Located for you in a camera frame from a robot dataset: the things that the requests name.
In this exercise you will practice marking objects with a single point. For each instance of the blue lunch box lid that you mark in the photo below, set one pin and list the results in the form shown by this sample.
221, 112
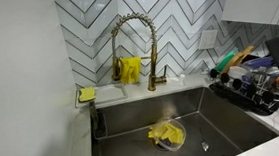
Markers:
259, 61

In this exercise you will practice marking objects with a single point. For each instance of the gold spring kitchen faucet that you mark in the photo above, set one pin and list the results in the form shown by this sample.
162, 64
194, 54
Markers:
153, 55

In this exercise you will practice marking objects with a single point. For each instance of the wooden cutting board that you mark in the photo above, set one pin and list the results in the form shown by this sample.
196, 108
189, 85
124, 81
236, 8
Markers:
237, 59

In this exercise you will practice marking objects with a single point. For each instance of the white bowl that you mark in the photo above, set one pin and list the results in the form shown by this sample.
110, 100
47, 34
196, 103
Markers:
237, 73

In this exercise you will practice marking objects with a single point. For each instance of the green cutting board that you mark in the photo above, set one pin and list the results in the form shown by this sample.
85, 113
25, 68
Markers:
226, 60

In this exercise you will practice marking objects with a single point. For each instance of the black dish rack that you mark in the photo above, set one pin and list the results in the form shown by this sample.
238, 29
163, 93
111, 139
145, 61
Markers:
238, 98

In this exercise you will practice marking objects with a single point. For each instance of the stainless steel sink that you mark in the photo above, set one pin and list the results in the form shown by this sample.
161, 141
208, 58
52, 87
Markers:
230, 118

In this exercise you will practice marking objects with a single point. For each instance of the metal spoon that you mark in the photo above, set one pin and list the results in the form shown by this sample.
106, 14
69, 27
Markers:
205, 146

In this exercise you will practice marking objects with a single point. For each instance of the clear glass bowl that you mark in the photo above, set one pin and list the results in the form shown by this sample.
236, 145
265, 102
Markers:
179, 145

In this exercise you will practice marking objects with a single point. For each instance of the crumpled yellow rubber glove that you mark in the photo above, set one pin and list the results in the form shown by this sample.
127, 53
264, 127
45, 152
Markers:
167, 132

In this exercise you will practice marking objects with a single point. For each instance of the yellow cloth on faucet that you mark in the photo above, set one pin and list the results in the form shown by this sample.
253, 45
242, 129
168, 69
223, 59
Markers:
129, 69

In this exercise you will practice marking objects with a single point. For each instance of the clear sponge tray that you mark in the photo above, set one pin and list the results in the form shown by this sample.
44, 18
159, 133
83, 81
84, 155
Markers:
111, 92

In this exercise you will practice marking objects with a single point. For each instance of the dish brush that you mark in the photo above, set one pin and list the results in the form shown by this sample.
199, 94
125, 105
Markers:
93, 115

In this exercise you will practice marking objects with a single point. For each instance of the yellow sponge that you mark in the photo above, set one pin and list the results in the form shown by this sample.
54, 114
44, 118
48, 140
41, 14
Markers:
87, 94

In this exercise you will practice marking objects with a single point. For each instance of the white wall cabinet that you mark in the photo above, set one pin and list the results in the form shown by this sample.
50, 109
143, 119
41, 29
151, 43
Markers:
252, 9

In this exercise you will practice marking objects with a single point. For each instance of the white wall outlet plate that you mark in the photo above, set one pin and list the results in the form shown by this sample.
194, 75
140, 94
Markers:
208, 39

